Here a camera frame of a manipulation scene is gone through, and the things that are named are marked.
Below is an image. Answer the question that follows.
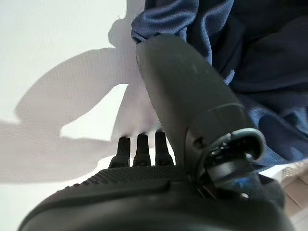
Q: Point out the blue garment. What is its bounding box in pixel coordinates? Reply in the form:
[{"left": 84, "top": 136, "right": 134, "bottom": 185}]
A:
[{"left": 131, "top": 0, "right": 308, "bottom": 169}]

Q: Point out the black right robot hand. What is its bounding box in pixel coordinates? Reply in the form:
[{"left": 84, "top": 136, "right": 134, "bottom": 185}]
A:
[{"left": 18, "top": 36, "right": 296, "bottom": 231}]

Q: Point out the beige bed cover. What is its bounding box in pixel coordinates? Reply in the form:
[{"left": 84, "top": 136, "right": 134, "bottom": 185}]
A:
[{"left": 0, "top": 0, "right": 308, "bottom": 217}]

